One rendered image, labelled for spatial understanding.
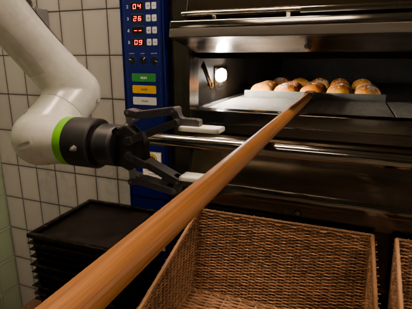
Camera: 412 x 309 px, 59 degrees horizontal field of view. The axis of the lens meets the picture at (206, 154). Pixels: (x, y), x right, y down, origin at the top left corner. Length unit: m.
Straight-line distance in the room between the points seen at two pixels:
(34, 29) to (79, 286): 0.58
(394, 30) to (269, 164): 0.51
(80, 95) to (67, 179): 0.82
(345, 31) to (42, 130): 0.69
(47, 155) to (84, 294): 0.50
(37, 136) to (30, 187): 1.02
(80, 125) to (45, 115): 0.09
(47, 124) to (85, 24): 0.73
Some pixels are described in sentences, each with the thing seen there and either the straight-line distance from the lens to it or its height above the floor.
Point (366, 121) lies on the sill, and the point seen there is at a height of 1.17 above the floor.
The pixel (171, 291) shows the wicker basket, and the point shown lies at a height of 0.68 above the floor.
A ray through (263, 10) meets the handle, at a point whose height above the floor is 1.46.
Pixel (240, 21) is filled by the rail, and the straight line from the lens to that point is 1.00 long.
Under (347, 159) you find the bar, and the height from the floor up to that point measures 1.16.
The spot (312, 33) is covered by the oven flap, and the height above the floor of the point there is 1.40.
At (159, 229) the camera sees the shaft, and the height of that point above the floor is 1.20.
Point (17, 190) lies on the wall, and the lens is 1.80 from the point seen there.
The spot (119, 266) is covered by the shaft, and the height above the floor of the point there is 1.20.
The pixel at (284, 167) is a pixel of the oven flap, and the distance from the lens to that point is 1.16.
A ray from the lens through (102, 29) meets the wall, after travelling 1.37.
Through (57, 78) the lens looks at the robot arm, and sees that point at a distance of 0.79.
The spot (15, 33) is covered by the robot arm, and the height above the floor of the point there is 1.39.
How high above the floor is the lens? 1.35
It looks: 15 degrees down
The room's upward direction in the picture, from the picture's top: straight up
